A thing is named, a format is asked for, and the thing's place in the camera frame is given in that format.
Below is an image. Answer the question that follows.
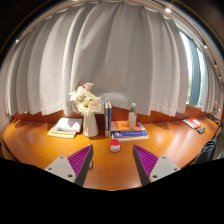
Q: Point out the red and white charger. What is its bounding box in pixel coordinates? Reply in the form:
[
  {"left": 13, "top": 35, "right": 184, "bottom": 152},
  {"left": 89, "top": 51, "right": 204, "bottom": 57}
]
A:
[{"left": 110, "top": 138, "right": 121, "bottom": 154}]

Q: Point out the white ceramic vase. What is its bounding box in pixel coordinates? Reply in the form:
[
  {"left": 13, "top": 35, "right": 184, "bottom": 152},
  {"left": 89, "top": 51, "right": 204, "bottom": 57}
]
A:
[{"left": 82, "top": 112, "right": 100, "bottom": 138}]

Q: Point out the red booklet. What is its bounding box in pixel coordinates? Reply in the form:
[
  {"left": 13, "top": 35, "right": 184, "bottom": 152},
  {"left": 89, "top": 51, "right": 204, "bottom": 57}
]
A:
[{"left": 182, "top": 117, "right": 202, "bottom": 130}]

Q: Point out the white flat book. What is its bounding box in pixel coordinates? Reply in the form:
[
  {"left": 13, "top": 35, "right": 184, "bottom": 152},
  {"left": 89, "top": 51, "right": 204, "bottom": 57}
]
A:
[{"left": 54, "top": 117, "right": 83, "bottom": 133}]

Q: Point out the black bag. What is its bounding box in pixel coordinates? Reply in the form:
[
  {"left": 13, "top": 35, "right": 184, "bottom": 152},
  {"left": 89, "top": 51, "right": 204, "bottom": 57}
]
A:
[{"left": 194, "top": 138, "right": 219, "bottom": 165}]

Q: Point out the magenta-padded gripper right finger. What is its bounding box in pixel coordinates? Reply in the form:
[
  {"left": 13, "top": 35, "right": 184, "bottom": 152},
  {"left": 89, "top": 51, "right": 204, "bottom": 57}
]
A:
[{"left": 132, "top": 143, "right": 182, "bottom": 187}]

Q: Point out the blue upright book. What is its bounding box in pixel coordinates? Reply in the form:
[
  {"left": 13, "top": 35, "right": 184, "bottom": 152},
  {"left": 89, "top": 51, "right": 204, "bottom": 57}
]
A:
[{"left": 107, "top": 101, "right": 113, "bottom": 133}]

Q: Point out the grey upright book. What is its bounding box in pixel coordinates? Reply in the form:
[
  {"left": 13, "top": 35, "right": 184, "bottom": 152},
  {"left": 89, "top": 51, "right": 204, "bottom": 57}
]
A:
[{"left": 104, "top": 101, "right": 110, "bottom": 138}]

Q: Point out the white curtain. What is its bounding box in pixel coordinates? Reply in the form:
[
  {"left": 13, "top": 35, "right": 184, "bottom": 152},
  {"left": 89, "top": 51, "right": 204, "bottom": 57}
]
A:
[{"left": 4, "top": 1, "right": 221, "bottom": 118}]

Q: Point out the window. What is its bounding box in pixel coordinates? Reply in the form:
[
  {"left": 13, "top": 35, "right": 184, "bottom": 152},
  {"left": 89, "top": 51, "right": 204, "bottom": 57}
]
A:
[{"left": 179, "top": 29, "right": 208, "bottom": 108}]

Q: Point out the clear plastic bottle green label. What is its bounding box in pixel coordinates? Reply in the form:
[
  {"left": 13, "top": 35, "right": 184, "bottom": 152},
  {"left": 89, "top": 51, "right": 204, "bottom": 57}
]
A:
[{"left": 128, "top": 102, "right": 138, "bottom": 129}]

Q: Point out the yellow flat book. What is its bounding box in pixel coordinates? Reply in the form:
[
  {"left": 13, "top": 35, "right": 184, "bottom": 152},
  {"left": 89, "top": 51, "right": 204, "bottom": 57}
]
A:
[{"left": 47, "top": 127, "right": 78, "bottom": 139}]

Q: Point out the white and pink flower bouquet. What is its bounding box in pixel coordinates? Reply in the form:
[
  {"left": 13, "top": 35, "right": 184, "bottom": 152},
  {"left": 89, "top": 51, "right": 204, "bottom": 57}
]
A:
[{"left": 68, "top": 82, "right": 103, "bottom": 118}]

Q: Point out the orange flat book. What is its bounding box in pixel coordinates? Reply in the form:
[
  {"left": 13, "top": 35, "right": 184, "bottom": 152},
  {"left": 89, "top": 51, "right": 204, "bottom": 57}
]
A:
[{"left": 110, "top": 120, "right": 147, "bottom": 133}]

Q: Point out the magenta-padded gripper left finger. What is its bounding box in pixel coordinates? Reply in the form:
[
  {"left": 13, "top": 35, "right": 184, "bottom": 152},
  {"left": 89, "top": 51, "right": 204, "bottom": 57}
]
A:
[{"left": 44, "top": 143, "right": 95, "bottom": 188}]

